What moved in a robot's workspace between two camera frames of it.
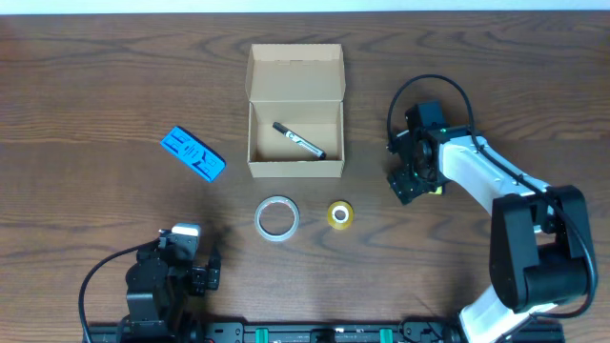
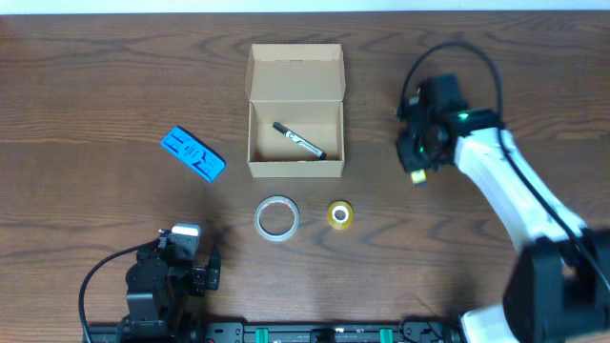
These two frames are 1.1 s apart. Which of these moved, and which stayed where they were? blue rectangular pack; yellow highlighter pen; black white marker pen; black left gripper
Moved: yellow highlighter pen
Stayed: black left gripper; black white marker pen; blue rectangular pack
